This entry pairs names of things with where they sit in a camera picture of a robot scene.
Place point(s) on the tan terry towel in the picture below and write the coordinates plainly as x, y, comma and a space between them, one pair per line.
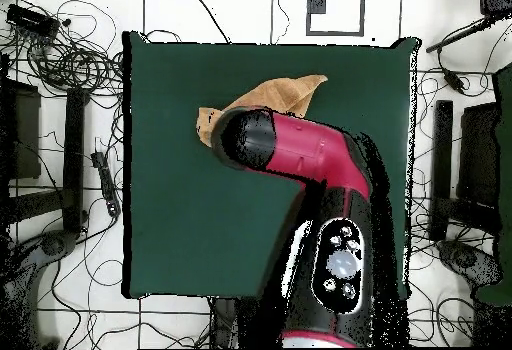
280, 94

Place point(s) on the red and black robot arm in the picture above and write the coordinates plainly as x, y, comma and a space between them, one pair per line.
312, 150

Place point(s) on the dark flat panel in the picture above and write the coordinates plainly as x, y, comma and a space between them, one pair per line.
26, 134
480, 154

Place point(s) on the dark green table cloth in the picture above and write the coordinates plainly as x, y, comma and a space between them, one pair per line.
180, 206

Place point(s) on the black power strip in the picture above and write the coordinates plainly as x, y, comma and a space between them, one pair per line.
106, 184

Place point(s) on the black stand bar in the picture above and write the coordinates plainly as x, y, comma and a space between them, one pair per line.
74, 158
442, 166

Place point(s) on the black power adapter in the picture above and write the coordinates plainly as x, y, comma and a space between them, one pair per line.
454, 81

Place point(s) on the black rod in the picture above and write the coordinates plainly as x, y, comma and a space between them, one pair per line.
460, 35

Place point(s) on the dark green hanging cloth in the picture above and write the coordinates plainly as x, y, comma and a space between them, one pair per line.
506, 166

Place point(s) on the black hub box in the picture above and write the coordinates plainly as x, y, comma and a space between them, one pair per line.
30, 20

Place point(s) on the black device box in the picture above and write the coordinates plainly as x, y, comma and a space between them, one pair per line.
496, 0

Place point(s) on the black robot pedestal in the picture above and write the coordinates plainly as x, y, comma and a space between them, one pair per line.
224, 322

